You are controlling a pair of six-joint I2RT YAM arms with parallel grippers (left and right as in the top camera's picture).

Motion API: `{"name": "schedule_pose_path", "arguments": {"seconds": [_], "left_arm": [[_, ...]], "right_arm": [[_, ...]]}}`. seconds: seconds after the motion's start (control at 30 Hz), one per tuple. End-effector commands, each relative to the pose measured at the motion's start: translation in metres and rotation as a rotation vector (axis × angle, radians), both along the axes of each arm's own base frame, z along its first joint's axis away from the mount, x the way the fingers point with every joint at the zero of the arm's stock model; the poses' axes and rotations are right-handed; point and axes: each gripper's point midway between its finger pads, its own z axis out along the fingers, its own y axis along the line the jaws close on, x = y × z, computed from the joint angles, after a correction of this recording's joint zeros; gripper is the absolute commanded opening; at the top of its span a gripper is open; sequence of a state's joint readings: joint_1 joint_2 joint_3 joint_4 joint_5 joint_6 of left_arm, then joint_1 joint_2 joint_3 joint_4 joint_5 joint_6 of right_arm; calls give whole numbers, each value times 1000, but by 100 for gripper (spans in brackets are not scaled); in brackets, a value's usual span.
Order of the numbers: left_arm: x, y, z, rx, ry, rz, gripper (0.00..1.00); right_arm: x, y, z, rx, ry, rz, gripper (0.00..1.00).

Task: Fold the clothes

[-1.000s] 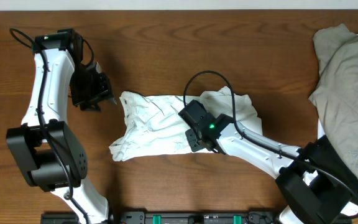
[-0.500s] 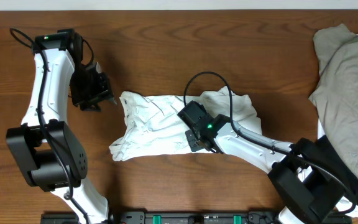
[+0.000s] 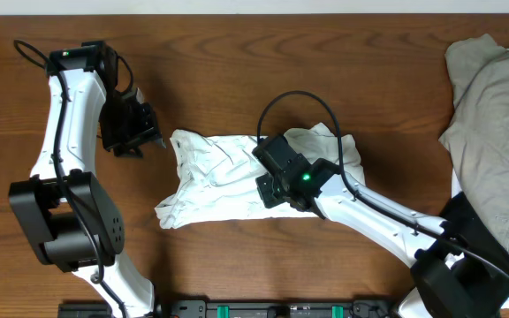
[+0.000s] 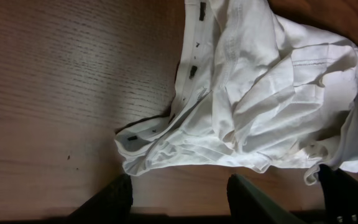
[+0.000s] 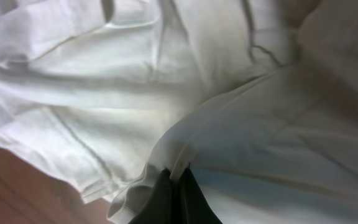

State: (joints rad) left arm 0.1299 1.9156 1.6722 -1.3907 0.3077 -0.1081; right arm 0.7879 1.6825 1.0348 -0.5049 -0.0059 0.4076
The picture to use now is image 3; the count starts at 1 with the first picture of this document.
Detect white Puma t-shirt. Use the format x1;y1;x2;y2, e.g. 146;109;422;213
155;123;366;229

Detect grey garment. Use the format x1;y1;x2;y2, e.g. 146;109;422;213
439;34;509;253

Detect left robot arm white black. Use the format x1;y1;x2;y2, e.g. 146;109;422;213
9;40;163;318

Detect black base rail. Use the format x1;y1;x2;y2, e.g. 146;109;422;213
57;296;401;318

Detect white garment bottom right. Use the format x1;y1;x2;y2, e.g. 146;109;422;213
451;170;509;310

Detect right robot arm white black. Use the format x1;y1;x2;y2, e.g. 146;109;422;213
256;153;509;317

